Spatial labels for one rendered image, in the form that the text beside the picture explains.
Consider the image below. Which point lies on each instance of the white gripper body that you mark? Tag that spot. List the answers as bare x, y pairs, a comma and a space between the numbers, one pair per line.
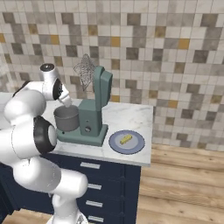
66, 101

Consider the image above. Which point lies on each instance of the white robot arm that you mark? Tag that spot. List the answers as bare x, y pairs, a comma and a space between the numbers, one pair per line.
26, 143

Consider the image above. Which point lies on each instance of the grey mixer bowl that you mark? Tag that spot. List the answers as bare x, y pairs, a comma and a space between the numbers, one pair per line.
67, 119

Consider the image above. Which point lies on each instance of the teal stand mixer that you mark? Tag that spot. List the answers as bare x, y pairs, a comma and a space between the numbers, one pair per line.
93, 116

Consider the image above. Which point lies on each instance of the yellow butter stick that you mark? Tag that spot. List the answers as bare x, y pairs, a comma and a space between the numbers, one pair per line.
125, 139

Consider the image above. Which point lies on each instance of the blue-grey plate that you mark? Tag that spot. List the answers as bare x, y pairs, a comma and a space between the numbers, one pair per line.
132, 145

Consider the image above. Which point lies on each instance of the navy drawer front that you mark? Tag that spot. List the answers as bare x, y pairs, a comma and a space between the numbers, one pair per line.
112, 219
112, 205
110, 167
112, 187

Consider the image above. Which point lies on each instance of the navy drawer cabinet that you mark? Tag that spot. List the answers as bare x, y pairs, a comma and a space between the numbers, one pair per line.
131, 186

